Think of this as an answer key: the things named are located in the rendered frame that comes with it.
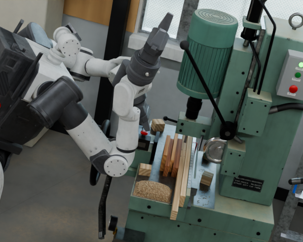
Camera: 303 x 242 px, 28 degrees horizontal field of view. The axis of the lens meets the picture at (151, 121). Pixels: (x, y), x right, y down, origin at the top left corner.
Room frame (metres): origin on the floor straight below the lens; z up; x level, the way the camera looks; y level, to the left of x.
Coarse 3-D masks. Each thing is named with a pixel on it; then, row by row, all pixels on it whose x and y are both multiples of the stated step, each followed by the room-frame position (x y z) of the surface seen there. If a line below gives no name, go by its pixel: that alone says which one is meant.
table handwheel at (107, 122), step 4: (108, 120) 2.24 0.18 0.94; (104, 124) 2.17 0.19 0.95; (108, 124) 2.20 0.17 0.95; (104, 128) 2.15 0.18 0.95; (108, 128) 2.28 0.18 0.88; (104, 132) 2.13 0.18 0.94; (108, 132) 2.30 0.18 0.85; (108, 136) 2.31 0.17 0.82; (92, 168) 2.04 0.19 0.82; (92, 172) 2.04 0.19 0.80; (96, 172) 2.05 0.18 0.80; (92, 176) 2.04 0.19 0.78; (96, 176) 2.06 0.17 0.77; (92, 180) 2.05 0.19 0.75; (96, 180) 2.13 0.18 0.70; (92, 184) 2.07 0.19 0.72
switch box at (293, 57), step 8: (288, 56) 2.01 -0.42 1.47; (296, 56) 2.00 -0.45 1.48; (288, 64) 2.00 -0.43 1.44; (296, 64) 2.00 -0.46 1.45; (280, 72) 2.06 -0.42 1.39; (288, 72) 2.00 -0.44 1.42; (280, 80) 2.01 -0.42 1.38; (288, 80) 2.00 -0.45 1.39; (280, 88) 2.00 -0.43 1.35; (288, 88) 2.00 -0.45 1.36; (288, 96) 2.00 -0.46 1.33; (296, 96) 2.00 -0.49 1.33
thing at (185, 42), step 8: (184, 40) 2.04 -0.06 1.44; (184, 48) 2.02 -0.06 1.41; (192, 64) 2.03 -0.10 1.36; (200, 72) 2.04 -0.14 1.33; (200, 80) 2.03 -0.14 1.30; (208, 88) 2.04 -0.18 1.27; (208, 96) 2.03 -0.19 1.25; (216, 112) 2.03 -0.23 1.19; (224, 120) 2.03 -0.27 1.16; (224, 128) 2.01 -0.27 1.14; (232, 128) 2.01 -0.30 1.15; (224, 136) 2.01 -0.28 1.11; (232, 136) 2.01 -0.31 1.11
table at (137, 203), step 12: (168, 132) 2.32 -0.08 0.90; (156, 156) 2.10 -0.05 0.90; (132, 168) 2.02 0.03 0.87; (156, 168) 2.01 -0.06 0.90; (144, 180) 1.91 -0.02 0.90; (156, 180) 1.93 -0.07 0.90; (168, 180) 1.95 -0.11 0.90; (132, 192) 1.82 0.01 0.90; (132, 204) 1.80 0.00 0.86; (144, 204) 1.80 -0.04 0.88; (156, 204) 1.79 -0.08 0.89; (168, 204) 1.80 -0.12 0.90; (168, 216) 1.79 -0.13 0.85; (180, 216) 1.79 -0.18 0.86
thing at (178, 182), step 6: (186, 144) 2.18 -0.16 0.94; (180, 162) 2.03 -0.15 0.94; (180, 168) 1.99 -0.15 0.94; (180, 174) 1.94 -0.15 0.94; (180, 180) 1.90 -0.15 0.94; (180, 186) 1.86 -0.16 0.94; (174, 192) 1.85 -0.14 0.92; (174, 198) 1.78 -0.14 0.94; (174, 204) 1.75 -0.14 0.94; (174, 210) 1.71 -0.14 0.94; (174, 216) 1.71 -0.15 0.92
